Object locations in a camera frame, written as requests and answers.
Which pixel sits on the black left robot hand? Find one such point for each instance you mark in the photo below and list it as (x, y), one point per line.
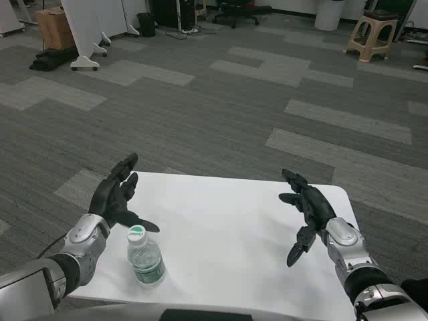
(108, 197)

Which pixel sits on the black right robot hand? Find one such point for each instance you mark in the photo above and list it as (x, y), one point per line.
(317, 205)

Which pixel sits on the clear water bottle green label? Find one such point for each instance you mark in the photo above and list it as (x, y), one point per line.
(146, 261)

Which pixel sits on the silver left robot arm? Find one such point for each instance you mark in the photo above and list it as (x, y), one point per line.
(83, 240)

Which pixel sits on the black bag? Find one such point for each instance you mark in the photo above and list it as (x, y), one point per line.
(50, 58)

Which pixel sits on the white rolling partition board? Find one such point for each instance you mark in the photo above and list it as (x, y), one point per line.
(10, 15)
(117, 11)
(82, 23)

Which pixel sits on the brown cardboard box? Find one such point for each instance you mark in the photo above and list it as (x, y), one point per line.
(55, 28)

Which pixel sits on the black trash bin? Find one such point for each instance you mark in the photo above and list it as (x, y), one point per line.
(146, 24)

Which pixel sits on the white power strip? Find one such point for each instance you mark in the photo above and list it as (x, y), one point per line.
(190, 30)

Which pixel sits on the white cylindrical bin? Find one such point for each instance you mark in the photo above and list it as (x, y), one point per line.
(329, 15)

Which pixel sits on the black cabinet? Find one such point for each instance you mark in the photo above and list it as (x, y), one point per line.
(165, 13)

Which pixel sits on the beige plastic stool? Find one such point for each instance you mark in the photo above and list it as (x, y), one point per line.
(379, 21)

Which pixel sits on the black office chair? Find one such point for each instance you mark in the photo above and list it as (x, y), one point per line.
(239, 11)

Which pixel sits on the dark green board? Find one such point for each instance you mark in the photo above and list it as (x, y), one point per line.
(404, 13)

